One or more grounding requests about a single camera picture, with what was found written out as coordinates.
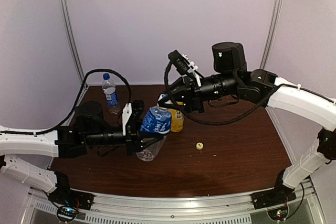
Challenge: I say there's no black cable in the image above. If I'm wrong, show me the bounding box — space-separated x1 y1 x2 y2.
164 62 289 125
0 68 132 134

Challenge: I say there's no right aluminium frame post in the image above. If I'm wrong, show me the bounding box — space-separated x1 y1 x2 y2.
259 0 283 69

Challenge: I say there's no left aluminium frame post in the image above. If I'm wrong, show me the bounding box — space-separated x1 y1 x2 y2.
59 0 85 82

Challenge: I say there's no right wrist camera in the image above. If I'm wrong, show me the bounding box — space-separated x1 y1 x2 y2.
168 50 203 87

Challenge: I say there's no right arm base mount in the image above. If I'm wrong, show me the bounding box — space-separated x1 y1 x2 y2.
251 170 297 209

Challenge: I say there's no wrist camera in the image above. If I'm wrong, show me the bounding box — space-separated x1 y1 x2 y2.
122 100 144 136
168 50 203 87

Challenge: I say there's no yellow drink bottle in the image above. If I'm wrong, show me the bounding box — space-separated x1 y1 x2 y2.
170 109 184 133

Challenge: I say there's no right black cable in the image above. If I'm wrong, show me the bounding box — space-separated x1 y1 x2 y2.
164 62 289 125

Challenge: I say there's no circuit board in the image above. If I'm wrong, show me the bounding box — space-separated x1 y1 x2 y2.
56 206 79 222
267 206 289 221

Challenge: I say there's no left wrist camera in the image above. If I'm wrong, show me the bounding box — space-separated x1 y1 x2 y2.
122 100 144 136

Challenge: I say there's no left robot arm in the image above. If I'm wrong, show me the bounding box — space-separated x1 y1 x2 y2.
1 100 171 205

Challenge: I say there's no clear bottle blue cap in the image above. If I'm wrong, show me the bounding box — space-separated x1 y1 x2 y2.
102 73 120 115

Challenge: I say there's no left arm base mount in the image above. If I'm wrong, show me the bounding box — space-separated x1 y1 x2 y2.
48 172 94 210

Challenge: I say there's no aluminium frame post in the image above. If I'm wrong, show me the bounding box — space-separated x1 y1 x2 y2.
259 0 283 69
59 0 85 82

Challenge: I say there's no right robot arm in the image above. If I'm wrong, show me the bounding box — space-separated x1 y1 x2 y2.
159 42 335 204

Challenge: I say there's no pale yellow bottle cap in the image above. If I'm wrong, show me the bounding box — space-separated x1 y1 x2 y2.
196 142 204 151

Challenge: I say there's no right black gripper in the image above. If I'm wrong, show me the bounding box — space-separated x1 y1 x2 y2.
158 71 239 113

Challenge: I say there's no left black cable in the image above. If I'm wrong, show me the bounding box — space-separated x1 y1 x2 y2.
0 68 132 134

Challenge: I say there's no left circuit board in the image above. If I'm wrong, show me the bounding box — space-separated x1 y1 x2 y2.
56 206 79 222

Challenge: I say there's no front aluminium rail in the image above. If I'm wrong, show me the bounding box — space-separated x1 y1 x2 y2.
26 179 325 224

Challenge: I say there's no right circuit board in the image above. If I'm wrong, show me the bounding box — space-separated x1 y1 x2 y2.
267 206 289 221

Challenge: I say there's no blue label bottle white cap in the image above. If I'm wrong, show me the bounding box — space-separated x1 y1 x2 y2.
137 104 172 162

